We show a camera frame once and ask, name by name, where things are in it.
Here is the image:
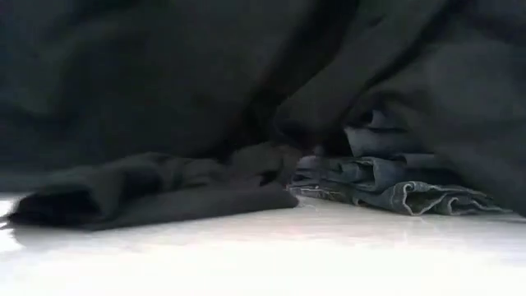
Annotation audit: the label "black garment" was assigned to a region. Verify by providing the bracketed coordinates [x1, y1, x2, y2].
[0, 0, 526, 232]

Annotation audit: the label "blue denim jeans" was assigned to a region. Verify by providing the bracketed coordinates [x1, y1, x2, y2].
[287, 155, 513, 217]

